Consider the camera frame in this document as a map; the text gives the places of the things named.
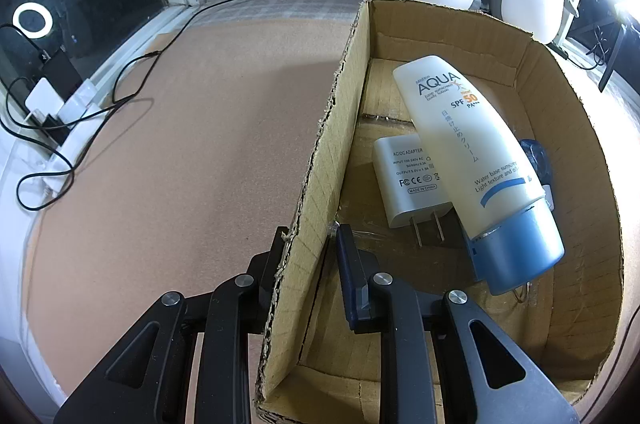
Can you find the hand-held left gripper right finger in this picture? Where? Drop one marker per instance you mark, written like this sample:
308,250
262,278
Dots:
351,284

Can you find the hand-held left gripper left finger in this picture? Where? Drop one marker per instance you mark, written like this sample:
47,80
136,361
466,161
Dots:
265,274

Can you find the white power adapter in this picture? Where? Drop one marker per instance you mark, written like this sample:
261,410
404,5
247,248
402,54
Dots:
405,184

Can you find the white sunscreen tube blue cap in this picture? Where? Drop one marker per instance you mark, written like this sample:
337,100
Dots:
470,154

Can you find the small blue packet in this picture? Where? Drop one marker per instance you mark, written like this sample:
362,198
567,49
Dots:
537,159

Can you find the cardboard box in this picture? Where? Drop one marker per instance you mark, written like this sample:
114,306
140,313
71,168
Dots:
565,144

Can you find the white power strip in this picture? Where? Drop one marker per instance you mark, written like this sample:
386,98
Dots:
75,129

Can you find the checked cloth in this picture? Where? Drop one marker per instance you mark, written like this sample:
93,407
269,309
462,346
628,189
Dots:
280,4

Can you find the white plug charger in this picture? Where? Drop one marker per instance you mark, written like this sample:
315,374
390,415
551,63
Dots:
44,101

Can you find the black plug charger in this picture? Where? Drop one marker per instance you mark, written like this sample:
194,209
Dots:
60,71

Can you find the black tripod stand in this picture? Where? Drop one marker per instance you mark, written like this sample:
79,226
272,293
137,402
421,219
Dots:
614,59

